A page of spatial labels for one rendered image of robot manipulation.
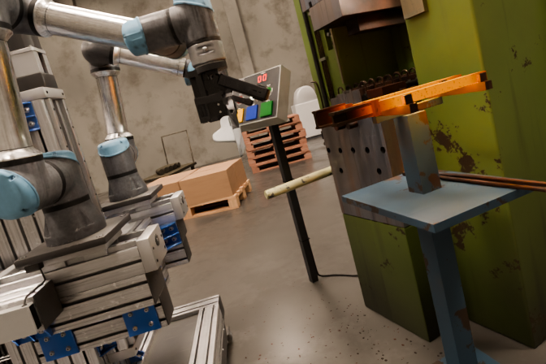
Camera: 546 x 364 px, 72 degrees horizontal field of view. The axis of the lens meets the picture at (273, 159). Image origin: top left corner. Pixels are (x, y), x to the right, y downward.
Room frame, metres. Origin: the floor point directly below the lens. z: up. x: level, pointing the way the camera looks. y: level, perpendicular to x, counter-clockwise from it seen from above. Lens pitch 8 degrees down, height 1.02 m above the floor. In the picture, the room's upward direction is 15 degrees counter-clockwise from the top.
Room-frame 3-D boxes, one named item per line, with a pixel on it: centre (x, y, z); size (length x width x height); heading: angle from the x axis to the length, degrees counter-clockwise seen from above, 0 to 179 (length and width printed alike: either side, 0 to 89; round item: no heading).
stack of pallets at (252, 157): (6.59, -0.10, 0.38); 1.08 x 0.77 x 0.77; 91
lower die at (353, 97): (1.63, -0.54, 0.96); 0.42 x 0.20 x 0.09; 114
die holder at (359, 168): (1.58, -0.57, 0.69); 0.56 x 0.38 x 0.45; 114
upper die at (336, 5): (1.63, -0.54, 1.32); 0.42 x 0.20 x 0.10; 114
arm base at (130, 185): (1.50, 0.59, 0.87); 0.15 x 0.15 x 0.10
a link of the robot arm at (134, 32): (0.86, 0.18, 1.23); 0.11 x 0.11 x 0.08; 86
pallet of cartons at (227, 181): (4.67, 1.05, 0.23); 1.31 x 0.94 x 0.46; 86
